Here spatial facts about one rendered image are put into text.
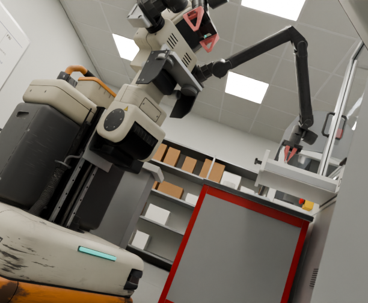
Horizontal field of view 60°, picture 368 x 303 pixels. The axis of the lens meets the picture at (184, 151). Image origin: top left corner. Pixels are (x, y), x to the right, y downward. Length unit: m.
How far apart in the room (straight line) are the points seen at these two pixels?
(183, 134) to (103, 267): 4.95
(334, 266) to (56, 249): 0.84
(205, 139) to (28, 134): 4.89
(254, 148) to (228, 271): 4.55
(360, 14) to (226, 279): 1.27
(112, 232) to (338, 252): 1.56
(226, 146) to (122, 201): 4.24
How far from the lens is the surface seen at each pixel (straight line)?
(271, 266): 1.67
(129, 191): 1.93
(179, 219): 5.68
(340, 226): 0.49
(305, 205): 1.92
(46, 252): 1.09
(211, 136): 6.04
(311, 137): 1.78
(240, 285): 1.66
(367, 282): 0.46
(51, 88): 1.41
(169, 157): 5.40
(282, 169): 1.50
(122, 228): 1.91
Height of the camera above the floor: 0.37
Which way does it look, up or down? 16 degrees up
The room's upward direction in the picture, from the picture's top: 23 degrees clockwise
